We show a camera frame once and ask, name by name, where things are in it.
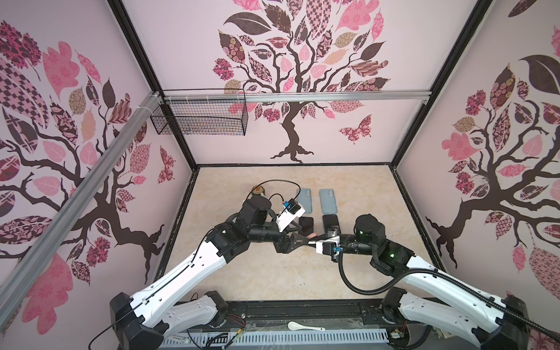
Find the aluminium rail back wall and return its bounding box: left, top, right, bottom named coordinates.
left=165, top=90, right=432, bottom=103

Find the black wire basket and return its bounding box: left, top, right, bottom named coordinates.
left=150, top=87, right=249, bottom=136

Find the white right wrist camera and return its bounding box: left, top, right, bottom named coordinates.
left=315, top=237, right=341, bottom=257

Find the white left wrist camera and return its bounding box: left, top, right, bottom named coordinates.
left=276, top=198, right=306, bottom=232

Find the light blue case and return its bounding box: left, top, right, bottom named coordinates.
left=319, top=189, right=338, bottom=215
left=296, top=188, right=313, bottom=214

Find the white plastic spoon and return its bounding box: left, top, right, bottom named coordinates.
left=287, top=321, right=326, bottom=332

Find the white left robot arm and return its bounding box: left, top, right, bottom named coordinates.
left=109, top=195, right=305, bottom=349

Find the white slotted cable duct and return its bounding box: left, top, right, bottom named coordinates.
left=160, top=329, right=389, bottom=349

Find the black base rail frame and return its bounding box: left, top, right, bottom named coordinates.
left=117, top=298, right=497, bottom=350

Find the aluminium rail wall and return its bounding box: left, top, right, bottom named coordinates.
left=1, top=91, right=161, bottom=326
left=165, top=90, right=432, bottom=103

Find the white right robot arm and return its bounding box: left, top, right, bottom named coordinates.
left=316, top=214, right=530, bottom=349

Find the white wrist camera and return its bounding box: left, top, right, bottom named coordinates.
left=315, top=237, right=341, bottom=257
left=276, top=198, right=306, bottom=232

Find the aluminium rail left wall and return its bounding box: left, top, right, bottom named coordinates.
left=1, top=91, right=161, bottom=326

